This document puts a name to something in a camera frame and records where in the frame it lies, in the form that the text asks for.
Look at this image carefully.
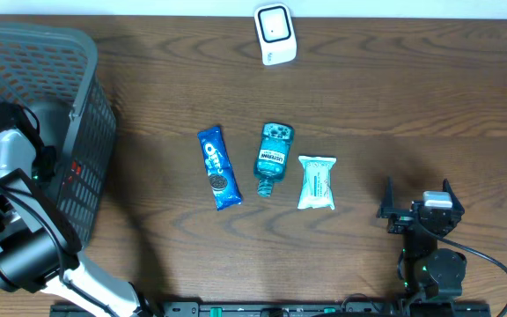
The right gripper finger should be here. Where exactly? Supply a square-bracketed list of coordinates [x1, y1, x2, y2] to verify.
[443, 179, 465, 216]
[377, 177, 395, 218]

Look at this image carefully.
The mint green wipes pack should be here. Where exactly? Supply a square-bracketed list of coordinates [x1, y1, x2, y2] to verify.
[298, 156, 336, 210]

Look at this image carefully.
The teal Listerine mouthwash bottle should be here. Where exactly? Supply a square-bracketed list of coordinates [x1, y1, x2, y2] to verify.
[253, 122, 295, 197]

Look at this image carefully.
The blue Oreo cookie pack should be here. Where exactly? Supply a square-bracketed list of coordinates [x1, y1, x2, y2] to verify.
[197, 126, 242, 210]

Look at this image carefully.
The red snack bar wrapper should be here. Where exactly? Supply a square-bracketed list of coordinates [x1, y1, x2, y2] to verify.
[67, 160, 83, 183]

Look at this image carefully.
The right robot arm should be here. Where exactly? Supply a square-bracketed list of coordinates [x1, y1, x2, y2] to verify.
[377, 178, 467, 316]

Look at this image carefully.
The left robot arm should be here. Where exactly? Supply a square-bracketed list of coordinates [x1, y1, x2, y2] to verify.
[0, 101, 161, 316]

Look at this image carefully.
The white barcode scanner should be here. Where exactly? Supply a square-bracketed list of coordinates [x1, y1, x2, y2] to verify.
[253, 4, 298, 66]

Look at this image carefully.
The grey plastic mesh basket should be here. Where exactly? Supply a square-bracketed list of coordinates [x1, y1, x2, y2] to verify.
[0, 22, 117, 246]

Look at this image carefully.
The right black cable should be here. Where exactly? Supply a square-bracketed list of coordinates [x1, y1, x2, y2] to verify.
[414, 213, 507, 317]

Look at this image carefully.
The black cable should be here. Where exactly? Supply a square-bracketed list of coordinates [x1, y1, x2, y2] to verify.
[0, 173, 121, 317]
[414, 213, 507, 317]

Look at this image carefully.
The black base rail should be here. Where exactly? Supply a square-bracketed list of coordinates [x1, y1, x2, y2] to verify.
[49, 300, 492, 317]

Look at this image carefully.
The left black cable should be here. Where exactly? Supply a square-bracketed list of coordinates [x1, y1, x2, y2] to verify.
[0, 173, 121, 317]

